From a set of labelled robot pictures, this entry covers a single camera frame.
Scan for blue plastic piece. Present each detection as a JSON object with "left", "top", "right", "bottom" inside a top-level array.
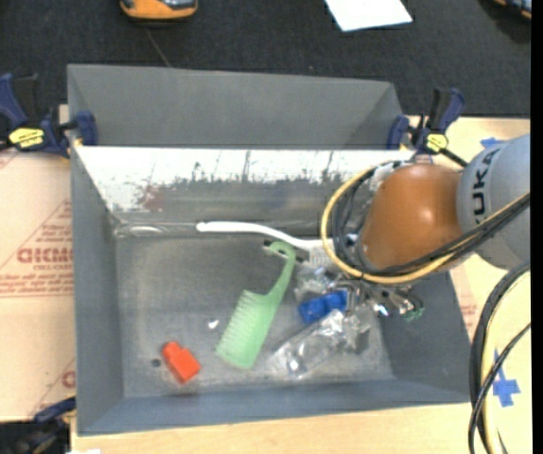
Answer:
[{"left": 297, "top": 290, "right": 349, "bottom": 325}]

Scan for orange-red small block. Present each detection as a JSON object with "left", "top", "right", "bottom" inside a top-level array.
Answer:
[{"left": 161, "top": 340, "right": 202, "bottom": 386}]

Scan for clear plastic packet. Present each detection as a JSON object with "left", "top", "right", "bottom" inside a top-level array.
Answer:
[{"left": 268, "top": 308, "right": 382, "bottom": 380}]

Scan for white long-handled brush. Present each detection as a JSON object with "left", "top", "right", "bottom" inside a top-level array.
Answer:
[{"left": 195, "top": 220, "right": 335, "bottom": 268}]

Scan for grey metal bin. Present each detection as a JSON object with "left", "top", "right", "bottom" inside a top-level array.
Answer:
[{"left": 66, "top": 62, "right": 473, "bottom": 437}]

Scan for brown cardboard board red print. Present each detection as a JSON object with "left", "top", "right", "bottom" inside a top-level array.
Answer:
[{"left": 0, "top": 137, "right": 79, "bottom": 426}]

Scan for light green comb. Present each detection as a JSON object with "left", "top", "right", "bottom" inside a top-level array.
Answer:
[{"left": 215, "top": 240, "right": 298, "bottom": 371}]

